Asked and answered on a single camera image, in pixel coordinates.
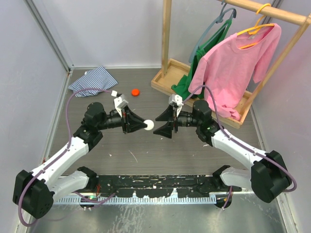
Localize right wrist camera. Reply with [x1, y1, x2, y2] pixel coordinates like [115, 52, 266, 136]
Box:
[169, 94, 184, 117]

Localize grey hanger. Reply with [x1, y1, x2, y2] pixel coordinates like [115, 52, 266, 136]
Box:
[189, 2, 237, 63]

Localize yellow hanger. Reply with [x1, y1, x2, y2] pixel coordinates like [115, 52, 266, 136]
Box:
[237, 3, 274, 39]

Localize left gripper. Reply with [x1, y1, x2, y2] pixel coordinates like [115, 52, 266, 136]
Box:
[97, 105, 147, 134]

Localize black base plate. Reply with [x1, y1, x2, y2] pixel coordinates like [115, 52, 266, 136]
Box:
[85, 175, 229, 198]

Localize wooden clothes rack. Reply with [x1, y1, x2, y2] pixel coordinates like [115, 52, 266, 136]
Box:
[151, 0, 311, 129]

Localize white earbud charging case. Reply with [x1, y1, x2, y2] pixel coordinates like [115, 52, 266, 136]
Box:
[144, 119, 155, 131]

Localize white slotted cable duct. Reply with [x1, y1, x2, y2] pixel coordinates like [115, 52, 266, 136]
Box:
[54, 195, 217, 205]

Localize blue striped cloth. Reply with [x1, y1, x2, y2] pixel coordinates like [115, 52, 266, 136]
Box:
[68, 66, 118, 97]

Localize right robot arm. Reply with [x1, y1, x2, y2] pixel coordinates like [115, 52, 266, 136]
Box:
[154, 100, 292, 203]

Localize pink t-shirt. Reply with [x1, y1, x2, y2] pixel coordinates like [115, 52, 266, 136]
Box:
[188, 24, 281, 120]

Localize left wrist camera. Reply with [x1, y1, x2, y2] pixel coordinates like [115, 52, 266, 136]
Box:
[114, 94, 128, 116]

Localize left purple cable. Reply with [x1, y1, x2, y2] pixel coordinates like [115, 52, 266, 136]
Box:
[18, 87, 117, 227]

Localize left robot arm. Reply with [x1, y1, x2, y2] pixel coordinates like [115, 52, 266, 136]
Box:
[13, 102, 154, 219]

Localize green garment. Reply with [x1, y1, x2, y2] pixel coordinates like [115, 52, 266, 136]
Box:
[171, 19, 232, 100]

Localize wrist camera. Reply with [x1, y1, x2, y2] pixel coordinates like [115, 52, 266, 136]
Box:
[169, 94, 184, 117]
[114, 94, 128, 116]

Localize orange earbud charging case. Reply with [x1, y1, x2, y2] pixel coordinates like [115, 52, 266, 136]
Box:
[131, 89, 140, 97]

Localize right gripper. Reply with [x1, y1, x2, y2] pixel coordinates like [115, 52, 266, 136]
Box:
[154, 104, 201, 138]

